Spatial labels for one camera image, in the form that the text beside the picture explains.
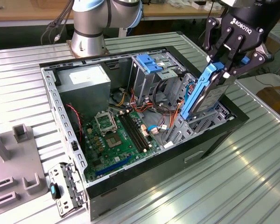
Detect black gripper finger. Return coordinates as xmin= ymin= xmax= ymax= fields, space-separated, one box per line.
xmin=220 ymin=35 xmax=274 ymax=86
xmin=202 ymin=18 xmax=234 ymax=63

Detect hard disk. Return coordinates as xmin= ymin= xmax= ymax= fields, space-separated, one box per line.
xmin=179 ymin=55 xmax=251 ymax=122

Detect grey metal disk bay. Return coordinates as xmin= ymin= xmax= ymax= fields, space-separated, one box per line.
xmin=164 ymin=102 xmax=234 ymax=150

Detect brown cardboard box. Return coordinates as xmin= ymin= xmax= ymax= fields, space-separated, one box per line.
xmin=256 ymin=85 xmax=280 ymax=115

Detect blue plastic drive latch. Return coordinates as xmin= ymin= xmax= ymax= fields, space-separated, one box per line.
xmin=135 ymin=54 xmax=163 ymax=73

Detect grey optical drive cage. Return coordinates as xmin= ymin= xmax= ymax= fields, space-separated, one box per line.
xmin=128 ymin=50 xmax=186 ymax=103

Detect black RAM slot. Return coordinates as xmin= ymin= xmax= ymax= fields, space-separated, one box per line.
xmin=127 ymin=112 xmax=150 ymax=150
xmin=118 ymin=114 xmax=140 ymax=154
xmin=121 ymin=113 xmax=144 ymax=152
xmin=124 ymin=113 xmax=147 ymax=151

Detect green motherboard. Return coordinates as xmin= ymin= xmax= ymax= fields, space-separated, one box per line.
xmin=80 ymin=109 xmax=161 ymax=184

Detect black open PC case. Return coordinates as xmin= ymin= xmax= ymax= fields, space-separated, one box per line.
xmin=38 ymin=45 xmax=250 ymax=222

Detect CPU socket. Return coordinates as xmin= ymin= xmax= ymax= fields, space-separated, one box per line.
xmin=105 ymin=132 xmax=122 ymax=149

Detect metal socket cover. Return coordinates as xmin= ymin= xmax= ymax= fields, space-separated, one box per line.
xmin=94 ymin=112 xmax=119 ymax=135

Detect grey power supply unit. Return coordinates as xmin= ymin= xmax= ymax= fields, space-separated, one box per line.
xmin=56 ymin=64 xmax=112 ymax=117

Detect blue expansion slot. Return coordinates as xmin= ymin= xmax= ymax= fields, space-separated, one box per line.
xmin=95 ymin=155 xmax=133 ymax=177

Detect wooden desk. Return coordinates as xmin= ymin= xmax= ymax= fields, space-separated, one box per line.
xmin=0 ymin=0 xmax=227 ymax=28

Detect grey parts rack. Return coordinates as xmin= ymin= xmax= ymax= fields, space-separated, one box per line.
xmin=0 ymin=118 xmax=49 ymax=210

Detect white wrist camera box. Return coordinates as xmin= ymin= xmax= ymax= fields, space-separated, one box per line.
xmin=220 ymin=0 xmax=256 ymax=7

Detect blue data wire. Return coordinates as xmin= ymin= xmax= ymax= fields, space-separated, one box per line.
xmin=185 ymin=83 xmax=197 ymax=103

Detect orange wire bundle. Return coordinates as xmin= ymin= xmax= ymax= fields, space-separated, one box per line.
xmin=168 ymin=100 xmax=186 ymax=131

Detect black looped wire bundle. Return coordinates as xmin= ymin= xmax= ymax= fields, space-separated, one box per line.
xmin=153 ymin=80 xmax=174 ymax=111

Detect blue wire with white plug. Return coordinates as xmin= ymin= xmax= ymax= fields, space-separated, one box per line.
xmin=148 ymin=125 xmax=169 ymax=135

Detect red black power wire bundle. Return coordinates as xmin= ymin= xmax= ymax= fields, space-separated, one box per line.
xmin=130 ymin=88 xmax=160 ymax=115

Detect yellow wire bundle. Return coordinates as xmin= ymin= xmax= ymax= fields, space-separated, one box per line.
xmin=113 ymin=90 xmax=132 ymax=108

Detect grey arm base cables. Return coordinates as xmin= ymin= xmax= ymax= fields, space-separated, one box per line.
xmin=41 ymin=0 xmax=75 ymax=44

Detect red black fan wire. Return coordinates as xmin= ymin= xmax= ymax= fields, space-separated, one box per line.
xmin=65 ymin=104 xmax=83 ymax=143

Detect silver expansion bracket plate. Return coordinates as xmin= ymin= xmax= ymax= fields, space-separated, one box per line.
xmin=48 ymin=162 xmax=88 ymax=217

